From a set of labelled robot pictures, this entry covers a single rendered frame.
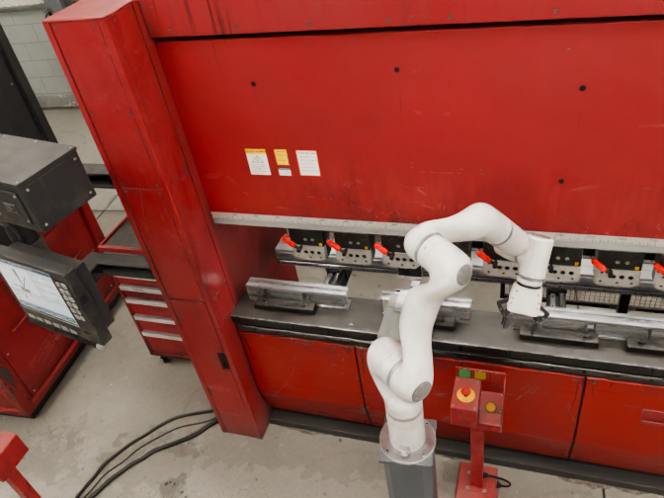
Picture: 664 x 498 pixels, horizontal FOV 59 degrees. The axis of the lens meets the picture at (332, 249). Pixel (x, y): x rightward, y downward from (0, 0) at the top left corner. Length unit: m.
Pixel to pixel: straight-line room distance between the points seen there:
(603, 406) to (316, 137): 1.61
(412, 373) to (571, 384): 1.08
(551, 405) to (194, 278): 1.63
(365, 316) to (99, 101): 1.40
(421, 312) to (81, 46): 1.40
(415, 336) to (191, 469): 2.04
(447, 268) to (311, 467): 1.94
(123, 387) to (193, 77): 2.32
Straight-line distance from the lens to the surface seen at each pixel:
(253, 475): 3.33
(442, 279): 1.56
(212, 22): 2.13
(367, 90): 2.03
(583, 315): 2.57
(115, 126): 2.29
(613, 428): 2.87
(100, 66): 2.20
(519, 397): 2.75
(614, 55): 1.93
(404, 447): 2.03
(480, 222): 1.63
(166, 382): 3.91
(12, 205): 2.16
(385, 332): 2.42
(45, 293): 2.42
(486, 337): 2.56
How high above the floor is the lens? 2.76
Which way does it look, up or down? 38 degrees down
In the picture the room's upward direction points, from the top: 10 degrees counter-clockwise
